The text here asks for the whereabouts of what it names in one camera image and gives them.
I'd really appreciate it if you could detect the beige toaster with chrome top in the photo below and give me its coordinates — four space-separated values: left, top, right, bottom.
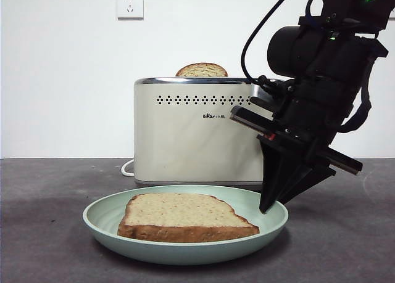
133 76 269 188

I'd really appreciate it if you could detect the square brown-crusted bread slice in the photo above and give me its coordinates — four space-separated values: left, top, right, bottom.
117 192 260 243

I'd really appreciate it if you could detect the white power cable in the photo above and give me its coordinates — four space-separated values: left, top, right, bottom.
120 158 136 176

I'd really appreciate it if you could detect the round-topped toasted bread slice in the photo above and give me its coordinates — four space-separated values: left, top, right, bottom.
175 62 229 78

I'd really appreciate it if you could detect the pale green round plate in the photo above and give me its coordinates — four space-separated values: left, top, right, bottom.
82 184 289 266

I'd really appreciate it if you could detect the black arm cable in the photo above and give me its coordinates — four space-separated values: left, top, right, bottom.
240 0 297 91

